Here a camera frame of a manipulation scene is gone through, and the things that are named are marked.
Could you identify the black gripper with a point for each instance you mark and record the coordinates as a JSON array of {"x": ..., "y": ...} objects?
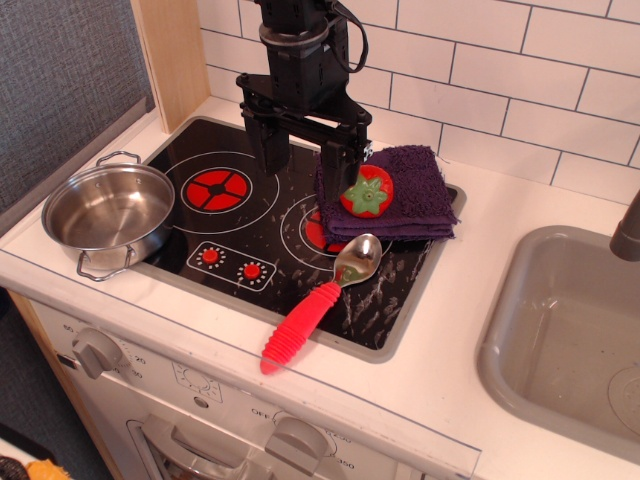
[{"x": 304, "y": 95}]

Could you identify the stainless steel pot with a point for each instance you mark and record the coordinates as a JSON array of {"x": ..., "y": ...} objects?
[{"x": 112, "y": 216}]

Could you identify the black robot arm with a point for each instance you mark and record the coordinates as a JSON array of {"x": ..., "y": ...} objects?
[{"x": 306, "y": 21}]

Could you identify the red right stove knob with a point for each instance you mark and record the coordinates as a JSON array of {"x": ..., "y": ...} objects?
[{"x": 252, "y": 271}]

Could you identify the red stove knob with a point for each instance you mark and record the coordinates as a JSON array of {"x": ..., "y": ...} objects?
[
  {"x": 210, "y": 256},
  {"x": 252, "y": 271}
]

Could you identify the red left stove knob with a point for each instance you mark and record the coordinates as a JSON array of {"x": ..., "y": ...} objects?
[{"x": 210, "y": 256}]

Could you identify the red toy tomato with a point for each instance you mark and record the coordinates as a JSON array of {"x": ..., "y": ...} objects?
[{"x": 371, "y": 195}]

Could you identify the purple folded cloth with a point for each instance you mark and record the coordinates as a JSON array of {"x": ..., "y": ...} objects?
[{"x": 417, "y": 207}]

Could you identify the grey left oven knob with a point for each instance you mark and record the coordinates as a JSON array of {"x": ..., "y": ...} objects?
[{"x": 96, "y": 352}]

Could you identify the grey oven knob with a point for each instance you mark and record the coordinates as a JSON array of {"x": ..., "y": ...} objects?
[
  {"x": 96, "y": 352},
  {"x": 297, "y": 444}
]

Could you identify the grey right oven knob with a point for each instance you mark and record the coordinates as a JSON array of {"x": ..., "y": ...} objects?
[{"x": 297, "y": 444}]

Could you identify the grey sink basin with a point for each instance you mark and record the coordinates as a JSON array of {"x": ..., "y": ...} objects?
[{"x": 562, "y": 346}]

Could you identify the grey faucet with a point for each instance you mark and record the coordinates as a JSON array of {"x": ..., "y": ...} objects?
[{"x": 625, "y": 242}]

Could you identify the yellow object at corner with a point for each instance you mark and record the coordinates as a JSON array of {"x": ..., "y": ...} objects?
[{"x": 46, "y": 470}]

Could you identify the red handled metal spoon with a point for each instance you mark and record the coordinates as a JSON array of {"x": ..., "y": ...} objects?
[{"x": 355, "y": 263}]

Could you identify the wooden side post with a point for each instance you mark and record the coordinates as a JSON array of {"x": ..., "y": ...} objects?
[{"x": 173, "y": 49}]

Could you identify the silver oven door handle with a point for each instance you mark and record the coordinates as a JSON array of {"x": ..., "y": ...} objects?
[{"x": 194, "y": 455}]

